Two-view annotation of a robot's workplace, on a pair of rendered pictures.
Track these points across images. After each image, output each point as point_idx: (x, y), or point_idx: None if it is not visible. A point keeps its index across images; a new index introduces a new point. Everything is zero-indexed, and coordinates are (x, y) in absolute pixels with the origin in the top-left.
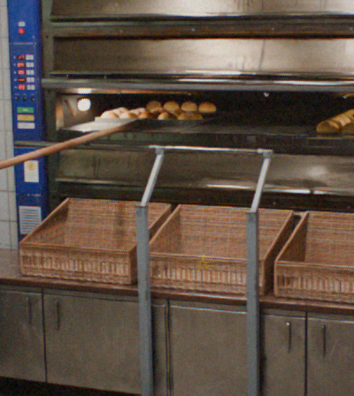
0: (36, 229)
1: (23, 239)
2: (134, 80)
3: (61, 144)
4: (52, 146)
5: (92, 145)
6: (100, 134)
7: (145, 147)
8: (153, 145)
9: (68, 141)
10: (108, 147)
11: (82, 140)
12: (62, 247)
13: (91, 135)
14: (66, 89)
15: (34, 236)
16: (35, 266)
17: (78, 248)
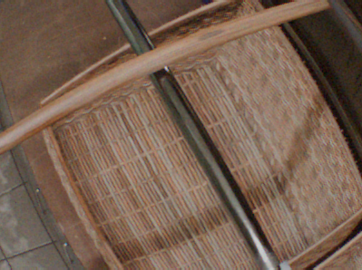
0: (99, 66)
1: (51, 93)
2: (346, 9)
3: (14, 138)
4: None
5: (162, 94)
6: (243, 33)
7: (250, 247)
8: (265, 260)
9: (48, 115)
10: (189, 146)
11: (125, 81)
12: (77, 198)
13: (190, 48)
14: None
15: (91, 78)
16: (54, 159)
17: (97, 234)
